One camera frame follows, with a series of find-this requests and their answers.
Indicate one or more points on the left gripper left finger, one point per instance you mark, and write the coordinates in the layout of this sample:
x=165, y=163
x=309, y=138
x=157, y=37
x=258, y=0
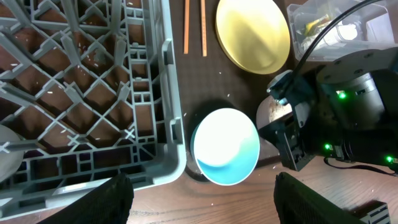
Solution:
x=108, y=203

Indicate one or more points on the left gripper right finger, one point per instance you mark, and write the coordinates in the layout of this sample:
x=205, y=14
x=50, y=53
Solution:
x=296, y=203

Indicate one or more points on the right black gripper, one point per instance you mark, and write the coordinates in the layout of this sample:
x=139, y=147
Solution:
x=311, y=128

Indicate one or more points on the white pink bowl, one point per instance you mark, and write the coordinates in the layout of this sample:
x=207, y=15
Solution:
x=269, y=110

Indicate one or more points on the white plastic cup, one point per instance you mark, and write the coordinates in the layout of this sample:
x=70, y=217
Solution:
x=10, y=162

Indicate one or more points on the green orange snack wrapper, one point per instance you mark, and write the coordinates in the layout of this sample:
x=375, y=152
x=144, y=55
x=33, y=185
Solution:
x=311, y=26

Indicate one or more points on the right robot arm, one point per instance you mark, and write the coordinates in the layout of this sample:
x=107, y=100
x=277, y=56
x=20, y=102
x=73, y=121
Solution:
x=346, y=110

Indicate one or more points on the grey plastic dishwasher rack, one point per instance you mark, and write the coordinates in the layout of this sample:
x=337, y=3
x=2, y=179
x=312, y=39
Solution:
x=91, y=90

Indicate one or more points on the clear plastic waste bin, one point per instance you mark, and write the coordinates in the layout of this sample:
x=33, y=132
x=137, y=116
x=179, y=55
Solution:
x=371, y=27

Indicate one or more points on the light blue bowl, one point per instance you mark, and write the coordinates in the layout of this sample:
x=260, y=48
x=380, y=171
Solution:
x=225, y=146

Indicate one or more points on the yellow round plate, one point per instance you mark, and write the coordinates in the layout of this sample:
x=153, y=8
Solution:
x=253, y=34

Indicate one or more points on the white crumpled napkin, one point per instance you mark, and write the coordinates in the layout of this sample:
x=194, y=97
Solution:
x=333, y=38

